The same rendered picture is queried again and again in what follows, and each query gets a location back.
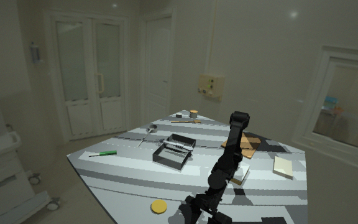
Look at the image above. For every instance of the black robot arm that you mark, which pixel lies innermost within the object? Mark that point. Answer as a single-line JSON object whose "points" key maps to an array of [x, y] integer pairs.
{"points": [[227, 164]]}

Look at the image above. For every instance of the green-handled screwdriver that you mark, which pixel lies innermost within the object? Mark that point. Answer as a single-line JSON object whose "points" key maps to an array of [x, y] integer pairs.
{"points": [[105, 153]]}

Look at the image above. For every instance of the yellow round disc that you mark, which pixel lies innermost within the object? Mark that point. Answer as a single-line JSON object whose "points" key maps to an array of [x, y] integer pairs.
{"points": [[159, 206]]}

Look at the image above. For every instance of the grey cylindrical jar with wooden lid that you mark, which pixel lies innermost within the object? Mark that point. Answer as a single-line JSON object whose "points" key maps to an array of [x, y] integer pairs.
{"points": [[193, 114]]}

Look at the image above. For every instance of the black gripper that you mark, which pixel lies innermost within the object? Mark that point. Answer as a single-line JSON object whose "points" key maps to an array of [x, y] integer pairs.
{"points": [[218, 217]]}

